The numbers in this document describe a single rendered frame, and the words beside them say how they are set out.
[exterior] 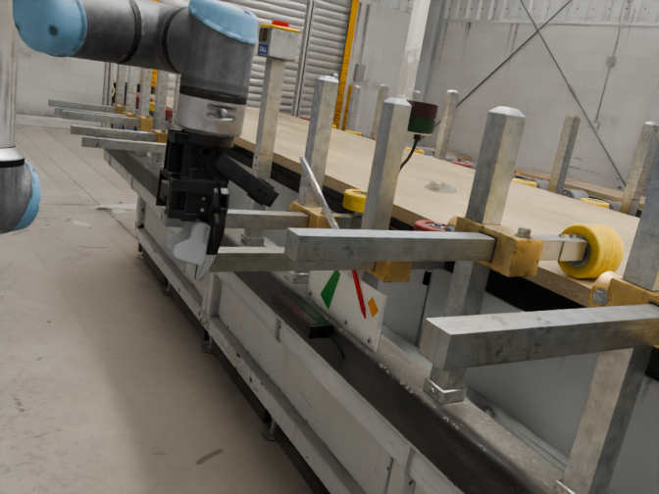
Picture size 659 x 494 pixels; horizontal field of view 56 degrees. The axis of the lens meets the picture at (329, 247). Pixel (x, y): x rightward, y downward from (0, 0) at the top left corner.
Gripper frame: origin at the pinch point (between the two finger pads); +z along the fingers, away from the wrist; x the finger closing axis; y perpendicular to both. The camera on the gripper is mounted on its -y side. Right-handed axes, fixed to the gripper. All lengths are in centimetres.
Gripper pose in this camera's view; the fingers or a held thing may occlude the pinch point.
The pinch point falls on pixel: (203, 271)
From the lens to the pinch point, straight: 92.2
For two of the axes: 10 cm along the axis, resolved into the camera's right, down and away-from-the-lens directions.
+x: 4.7, 3.0, -8.3
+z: -1.8, 9.5, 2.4
